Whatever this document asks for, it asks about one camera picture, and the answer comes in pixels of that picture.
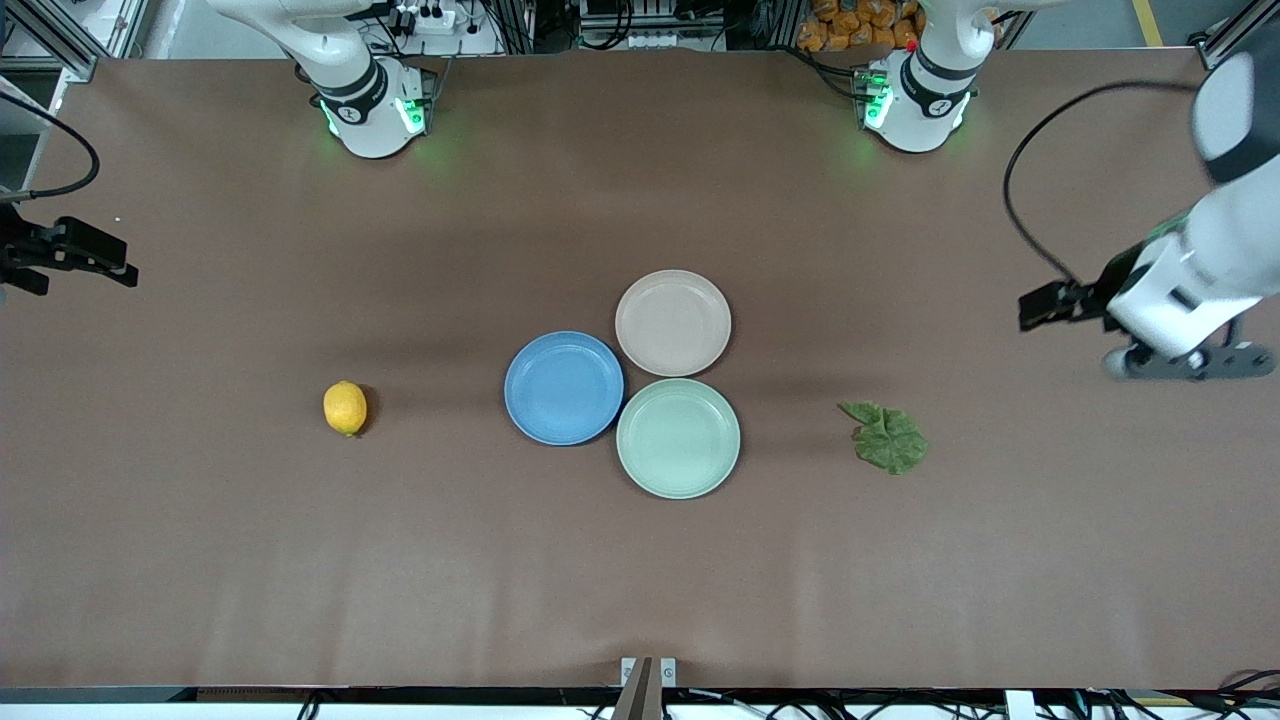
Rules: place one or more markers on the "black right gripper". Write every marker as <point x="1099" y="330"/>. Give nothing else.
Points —
<point x="22" y="250"/>

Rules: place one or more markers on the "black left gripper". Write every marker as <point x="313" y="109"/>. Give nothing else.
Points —
<point x="1113" y="278"/>

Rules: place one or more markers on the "green lettuce leaf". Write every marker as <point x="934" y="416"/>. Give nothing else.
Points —
<point x="890" y="440"/>

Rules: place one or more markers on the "yellow lemon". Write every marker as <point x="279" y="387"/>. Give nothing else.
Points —
<point x="345" y="408"/>

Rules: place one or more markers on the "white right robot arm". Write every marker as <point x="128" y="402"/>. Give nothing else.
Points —
<point x="365" y="100"/>

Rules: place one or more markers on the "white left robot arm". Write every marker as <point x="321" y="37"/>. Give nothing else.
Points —
<point x="925" y="100"/>

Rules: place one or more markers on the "bag of orange items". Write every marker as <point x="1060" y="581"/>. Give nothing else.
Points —
<point x="850" y="25"/>

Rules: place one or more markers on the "beige plate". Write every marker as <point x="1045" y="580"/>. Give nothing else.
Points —
<point x="673" y="323"/>

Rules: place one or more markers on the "light green plate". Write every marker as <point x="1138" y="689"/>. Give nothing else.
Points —
<point x="678" y="438"/>

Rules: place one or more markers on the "white power strip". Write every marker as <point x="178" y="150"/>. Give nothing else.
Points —
<point x="428" y="18"/>

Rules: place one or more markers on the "blue plate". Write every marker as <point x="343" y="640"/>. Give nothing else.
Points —
<point x="564" y="388"/>

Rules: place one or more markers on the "white device with ports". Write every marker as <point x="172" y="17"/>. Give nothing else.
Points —
<point x="630" y="25"/>

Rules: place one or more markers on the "aluminium frame profile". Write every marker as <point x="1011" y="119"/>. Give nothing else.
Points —
<point x="50" y="35"/>
<point x="1230" y="35"/>

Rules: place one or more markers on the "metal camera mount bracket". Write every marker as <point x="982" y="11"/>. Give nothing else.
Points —
<point x="647" y="685"/>

